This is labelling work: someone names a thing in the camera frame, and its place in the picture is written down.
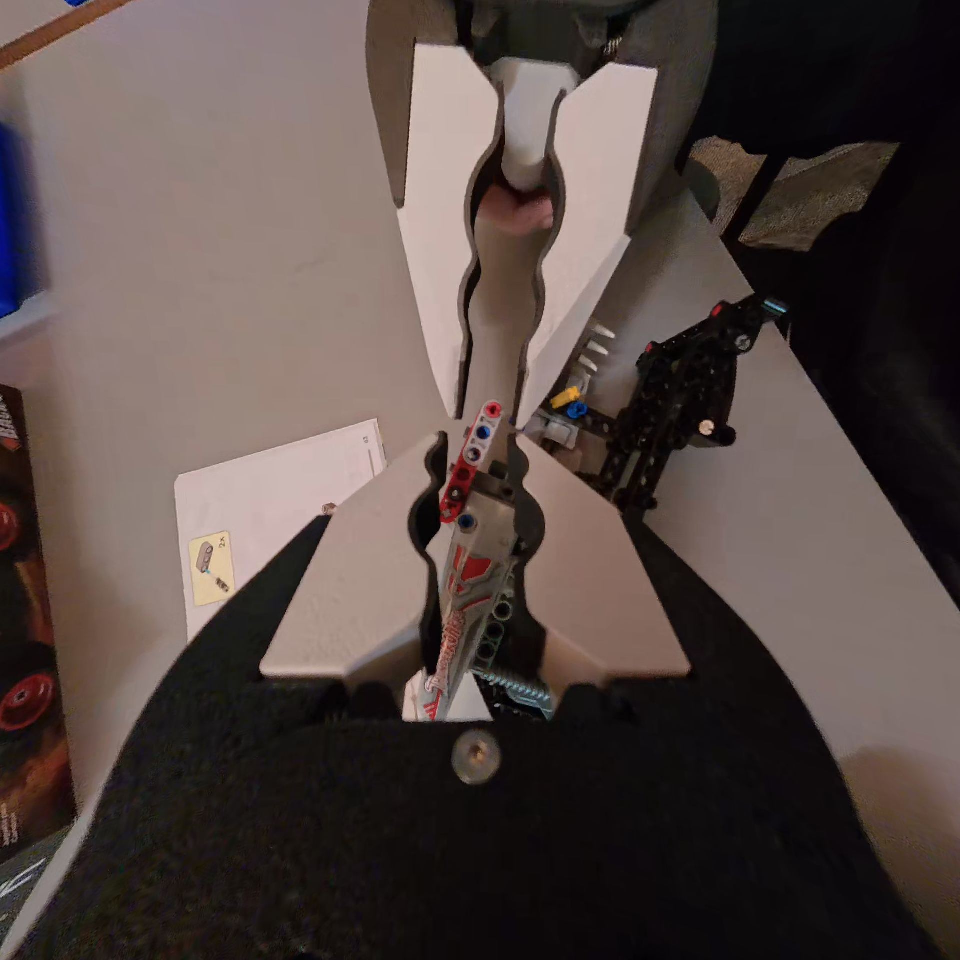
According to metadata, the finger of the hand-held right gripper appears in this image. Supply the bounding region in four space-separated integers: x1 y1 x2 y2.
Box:
514 62 661 432
396 43 505 421

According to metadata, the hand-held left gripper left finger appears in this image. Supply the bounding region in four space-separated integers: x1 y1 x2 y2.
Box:
258 431 451 687

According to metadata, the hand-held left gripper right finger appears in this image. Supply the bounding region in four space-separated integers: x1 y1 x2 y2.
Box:
506 433 693 695

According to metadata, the toy brick truck model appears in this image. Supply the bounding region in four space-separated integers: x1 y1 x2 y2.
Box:
403 294 790 725

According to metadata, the grey three-hole brick beam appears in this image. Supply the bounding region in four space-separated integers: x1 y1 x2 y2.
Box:
460 399 505 468

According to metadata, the person's right hand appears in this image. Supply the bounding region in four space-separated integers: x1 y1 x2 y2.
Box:
480 182 560 237

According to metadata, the open instruction booklet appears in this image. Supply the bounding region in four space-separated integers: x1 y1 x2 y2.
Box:
174 418 389 645

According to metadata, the person's dark hoodie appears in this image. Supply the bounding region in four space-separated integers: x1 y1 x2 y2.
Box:
675 0 960 601

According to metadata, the black toy set box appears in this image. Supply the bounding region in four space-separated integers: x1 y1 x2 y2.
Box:
0 384 78 865
0 828 72 935

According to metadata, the grey adjoining table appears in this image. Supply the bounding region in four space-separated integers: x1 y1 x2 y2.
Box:
0 0 114 57

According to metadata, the blue plastic bin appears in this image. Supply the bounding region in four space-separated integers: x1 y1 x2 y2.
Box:
0 112 50 322

